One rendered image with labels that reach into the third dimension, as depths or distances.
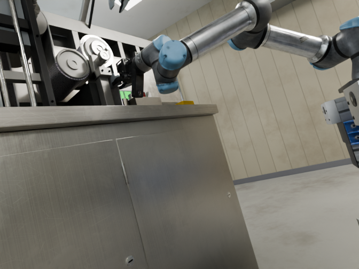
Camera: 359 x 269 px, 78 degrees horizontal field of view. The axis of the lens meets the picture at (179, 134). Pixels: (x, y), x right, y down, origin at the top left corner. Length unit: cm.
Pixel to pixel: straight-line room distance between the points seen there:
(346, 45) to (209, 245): 91
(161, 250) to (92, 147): 33
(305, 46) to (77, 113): 91
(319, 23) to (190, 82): 203
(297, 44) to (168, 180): 76
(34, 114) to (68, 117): 6
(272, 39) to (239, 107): 274
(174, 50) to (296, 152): 315
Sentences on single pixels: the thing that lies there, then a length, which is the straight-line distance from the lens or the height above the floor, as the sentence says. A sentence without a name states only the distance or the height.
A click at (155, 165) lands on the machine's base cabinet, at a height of 72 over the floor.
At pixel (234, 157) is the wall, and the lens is 376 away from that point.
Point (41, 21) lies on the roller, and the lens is 103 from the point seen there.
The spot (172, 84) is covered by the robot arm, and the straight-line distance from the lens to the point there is 77.
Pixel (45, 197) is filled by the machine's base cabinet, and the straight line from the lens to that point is 52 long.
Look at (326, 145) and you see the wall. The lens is 366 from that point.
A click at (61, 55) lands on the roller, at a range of 98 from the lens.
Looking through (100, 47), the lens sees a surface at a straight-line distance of 106.
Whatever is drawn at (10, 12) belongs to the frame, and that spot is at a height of 124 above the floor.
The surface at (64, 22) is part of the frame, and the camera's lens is 153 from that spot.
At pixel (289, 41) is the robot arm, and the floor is 105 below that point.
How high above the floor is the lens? 73
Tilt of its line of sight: 5 degrees up
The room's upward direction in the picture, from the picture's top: 16 degrees counter-clockwise
